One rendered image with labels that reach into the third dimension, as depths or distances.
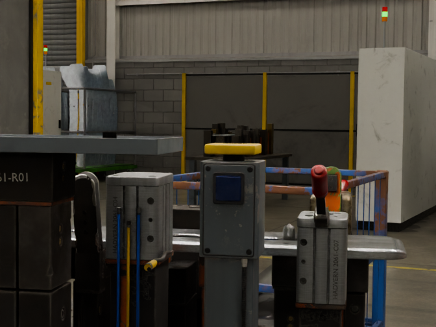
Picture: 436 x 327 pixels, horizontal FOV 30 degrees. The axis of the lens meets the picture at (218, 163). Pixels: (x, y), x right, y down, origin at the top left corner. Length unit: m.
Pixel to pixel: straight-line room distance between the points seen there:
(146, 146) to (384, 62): 8.20
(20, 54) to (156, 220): 3.89
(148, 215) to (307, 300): 0.24
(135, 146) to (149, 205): 0.21
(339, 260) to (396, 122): 7.94
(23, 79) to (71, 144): 4.04
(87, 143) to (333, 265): 0.37
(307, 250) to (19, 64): 3.97
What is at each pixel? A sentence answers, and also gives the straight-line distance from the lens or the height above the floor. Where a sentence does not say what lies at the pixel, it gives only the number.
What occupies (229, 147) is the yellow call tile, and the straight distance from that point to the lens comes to 0.94.
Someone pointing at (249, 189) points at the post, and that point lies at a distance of 0.93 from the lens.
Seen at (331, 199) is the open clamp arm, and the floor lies 1.05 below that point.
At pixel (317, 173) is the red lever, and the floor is 1.13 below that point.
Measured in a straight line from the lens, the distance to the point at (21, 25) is 4.99.
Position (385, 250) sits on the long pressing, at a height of 1.00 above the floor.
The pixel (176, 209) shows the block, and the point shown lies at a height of 1.03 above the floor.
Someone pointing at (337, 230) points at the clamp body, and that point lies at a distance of 1.09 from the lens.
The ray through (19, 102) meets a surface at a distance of 4.94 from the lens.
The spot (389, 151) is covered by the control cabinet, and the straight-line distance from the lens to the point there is 9.04.
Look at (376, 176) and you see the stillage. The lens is 3.90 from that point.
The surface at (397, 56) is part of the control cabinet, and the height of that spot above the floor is 1.91.
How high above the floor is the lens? 1.19
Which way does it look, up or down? 3 degrees down
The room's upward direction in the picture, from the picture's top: 1 degrees clockwise
